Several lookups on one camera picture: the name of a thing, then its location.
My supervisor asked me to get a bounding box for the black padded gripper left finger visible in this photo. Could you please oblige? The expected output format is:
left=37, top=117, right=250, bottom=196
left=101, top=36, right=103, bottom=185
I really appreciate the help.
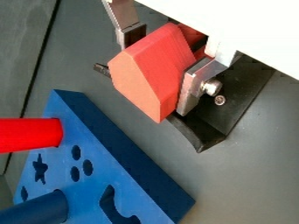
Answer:
left=102, top=0, right=147, bottom=49

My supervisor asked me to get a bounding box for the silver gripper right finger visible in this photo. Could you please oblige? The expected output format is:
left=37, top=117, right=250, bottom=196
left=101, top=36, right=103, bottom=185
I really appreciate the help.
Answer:
left=177, top=38, right=242, bottom=116

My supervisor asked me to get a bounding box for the red three prong object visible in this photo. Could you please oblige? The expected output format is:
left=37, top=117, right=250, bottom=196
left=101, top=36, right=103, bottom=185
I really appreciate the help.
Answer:
left=107, top=23, right=206, bottom=123

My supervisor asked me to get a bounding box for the black curved fixture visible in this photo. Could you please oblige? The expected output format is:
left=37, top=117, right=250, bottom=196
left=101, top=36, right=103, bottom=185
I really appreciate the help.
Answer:
left=93, top=54, right=277, bottom=154

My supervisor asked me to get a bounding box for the blue shape sorter block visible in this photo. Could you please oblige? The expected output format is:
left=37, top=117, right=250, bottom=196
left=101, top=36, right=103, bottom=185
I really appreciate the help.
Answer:
left=14, top=90, right=195, bottom=224

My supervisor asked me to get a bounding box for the red hexagonal peg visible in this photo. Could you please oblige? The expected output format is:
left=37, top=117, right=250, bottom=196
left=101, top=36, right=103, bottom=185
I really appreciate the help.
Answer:
left=0, top=118, right=63, bottom=153

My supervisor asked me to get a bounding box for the blue cylinder peg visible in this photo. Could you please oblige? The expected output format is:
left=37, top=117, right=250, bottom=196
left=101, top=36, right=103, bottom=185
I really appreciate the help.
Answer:
left=0, top=190, right=70, bottom=224

